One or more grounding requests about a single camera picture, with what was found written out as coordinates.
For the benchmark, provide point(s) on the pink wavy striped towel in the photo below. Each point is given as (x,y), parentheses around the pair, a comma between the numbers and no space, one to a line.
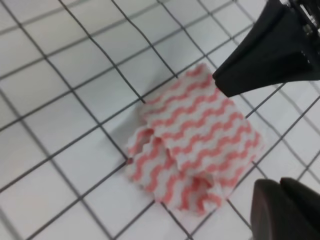
(193,146)

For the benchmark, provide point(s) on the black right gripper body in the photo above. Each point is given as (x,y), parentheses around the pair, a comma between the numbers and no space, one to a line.
(300,20)

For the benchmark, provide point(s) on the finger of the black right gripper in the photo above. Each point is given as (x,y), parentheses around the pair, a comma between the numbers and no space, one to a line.
(238,74)

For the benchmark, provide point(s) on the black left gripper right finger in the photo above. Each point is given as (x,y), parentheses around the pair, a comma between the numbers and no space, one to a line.
(300,211)

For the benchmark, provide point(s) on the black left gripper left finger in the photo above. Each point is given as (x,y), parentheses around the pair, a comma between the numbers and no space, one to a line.
(273,215)

